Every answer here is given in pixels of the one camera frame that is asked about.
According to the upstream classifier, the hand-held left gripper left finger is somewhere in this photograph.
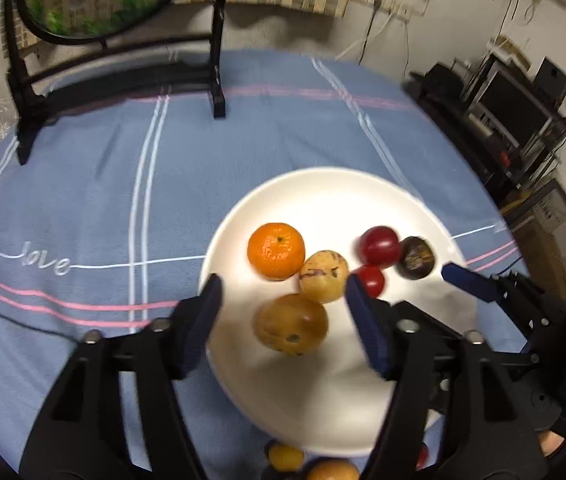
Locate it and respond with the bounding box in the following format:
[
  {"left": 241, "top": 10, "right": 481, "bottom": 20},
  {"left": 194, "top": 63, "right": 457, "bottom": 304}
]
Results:
[{"left": 18, "top": 272, "right": 225, "bottom": 480}]

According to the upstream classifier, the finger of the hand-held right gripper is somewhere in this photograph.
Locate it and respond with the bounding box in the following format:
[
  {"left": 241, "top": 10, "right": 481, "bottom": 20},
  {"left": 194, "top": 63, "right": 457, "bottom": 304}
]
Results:
[{"left": 441, "top": 261, "right": 566, "bottom": 356}]

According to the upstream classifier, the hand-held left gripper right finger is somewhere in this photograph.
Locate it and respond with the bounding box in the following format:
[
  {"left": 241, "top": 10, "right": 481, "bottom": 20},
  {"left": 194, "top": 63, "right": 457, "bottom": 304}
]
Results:
[{"left": 345, "top": 274, "right": 548, "bottom": 480}]

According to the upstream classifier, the small red plum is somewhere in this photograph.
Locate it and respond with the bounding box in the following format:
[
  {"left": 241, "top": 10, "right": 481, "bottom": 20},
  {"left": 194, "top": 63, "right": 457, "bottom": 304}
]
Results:
[{"left": 352, "top": 265, "right": 387, "bottom": 298}]

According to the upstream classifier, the dark purple passion fruit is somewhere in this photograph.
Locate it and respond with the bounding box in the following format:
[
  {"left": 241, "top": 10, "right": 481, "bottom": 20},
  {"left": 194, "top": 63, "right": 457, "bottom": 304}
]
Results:
[{"left": 395, "top": 236, "right": 437, "bottom": 281}]

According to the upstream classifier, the small pale yellow spotted fruit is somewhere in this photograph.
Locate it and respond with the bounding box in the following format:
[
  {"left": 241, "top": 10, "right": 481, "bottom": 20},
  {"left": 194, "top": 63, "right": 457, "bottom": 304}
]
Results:
[{"left": 299, "top": 250, "right": 350, "bottom": 305}]

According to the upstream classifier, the large yellow-brown fruit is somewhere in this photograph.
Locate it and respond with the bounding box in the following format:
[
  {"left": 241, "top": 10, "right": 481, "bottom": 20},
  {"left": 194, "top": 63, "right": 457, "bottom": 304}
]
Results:
[{"left": 254, "top": 293, "right": 329, "bottom": 357}]

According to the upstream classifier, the large orange mandarin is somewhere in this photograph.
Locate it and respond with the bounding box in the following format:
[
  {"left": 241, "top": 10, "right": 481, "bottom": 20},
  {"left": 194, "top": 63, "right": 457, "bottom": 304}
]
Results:
[{"left": 247, "top": 222, "right": 307, "bottom": 282}]

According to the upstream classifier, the white round plate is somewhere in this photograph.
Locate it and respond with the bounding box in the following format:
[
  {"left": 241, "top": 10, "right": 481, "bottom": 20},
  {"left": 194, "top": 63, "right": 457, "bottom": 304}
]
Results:
[{"left": 198, "top": 166, "right": 468, "bottom": 458}]

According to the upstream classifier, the small yellow round fruit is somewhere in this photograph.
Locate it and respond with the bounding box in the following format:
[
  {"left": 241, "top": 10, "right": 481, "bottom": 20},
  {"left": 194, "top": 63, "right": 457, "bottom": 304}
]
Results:
[{"left": 268, "top": 442, "right": 305, "bottom": 472}]

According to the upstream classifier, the person's right hand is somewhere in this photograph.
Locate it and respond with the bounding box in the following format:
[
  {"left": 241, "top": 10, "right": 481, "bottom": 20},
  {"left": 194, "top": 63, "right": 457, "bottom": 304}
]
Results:
[{"left": 537, "top": 427, "right": 566, "bottom": 460}]

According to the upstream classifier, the beige cardboard box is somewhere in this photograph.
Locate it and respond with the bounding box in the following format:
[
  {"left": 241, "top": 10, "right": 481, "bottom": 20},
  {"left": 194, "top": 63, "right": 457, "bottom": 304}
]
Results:
[{"left": 505, "top": 180, "right": 566, "bottom": 291}]

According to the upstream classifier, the black electronics shelf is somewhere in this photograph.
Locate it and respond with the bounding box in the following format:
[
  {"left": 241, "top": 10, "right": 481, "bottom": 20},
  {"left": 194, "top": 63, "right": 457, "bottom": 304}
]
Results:
[{"left": 403, "top": 55, "right": 566, "bottom": 206}]

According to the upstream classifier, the blue striped tablecloth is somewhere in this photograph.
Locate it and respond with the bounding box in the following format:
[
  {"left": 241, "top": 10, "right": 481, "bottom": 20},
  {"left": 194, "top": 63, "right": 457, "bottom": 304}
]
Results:
[{"left": 0, "top": 50, "right": 531, "bottom": 480}]

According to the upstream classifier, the black monitor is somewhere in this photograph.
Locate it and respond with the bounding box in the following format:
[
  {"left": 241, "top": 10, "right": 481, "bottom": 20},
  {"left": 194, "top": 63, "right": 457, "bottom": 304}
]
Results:
[{"left": 478, "top": 67, "right": 554, "bottom": 146}]

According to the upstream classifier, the black speaker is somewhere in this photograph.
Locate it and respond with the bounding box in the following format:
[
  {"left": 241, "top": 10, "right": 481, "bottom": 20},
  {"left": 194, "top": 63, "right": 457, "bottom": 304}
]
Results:
[{"left": 533, "top": 57, "right": 566, "bottom": 107}]

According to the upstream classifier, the white power strip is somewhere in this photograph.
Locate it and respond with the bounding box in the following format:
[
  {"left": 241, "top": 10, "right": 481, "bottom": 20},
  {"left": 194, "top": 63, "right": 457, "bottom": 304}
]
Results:
[{"left": 372, "top": 0, "right": 414, "bottom": 22}]

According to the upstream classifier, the round painted screen black stand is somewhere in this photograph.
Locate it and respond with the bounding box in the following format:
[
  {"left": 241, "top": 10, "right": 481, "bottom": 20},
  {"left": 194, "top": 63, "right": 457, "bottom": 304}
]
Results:
[{"left": 3, "top": 0, "right": 229, "bottom": 166}]

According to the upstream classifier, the black power cable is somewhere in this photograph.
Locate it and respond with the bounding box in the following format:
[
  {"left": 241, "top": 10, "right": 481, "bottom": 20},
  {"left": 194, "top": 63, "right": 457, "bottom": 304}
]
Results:
[{"left": 358, "top": 7, "right": 380, "bottom": 65}]

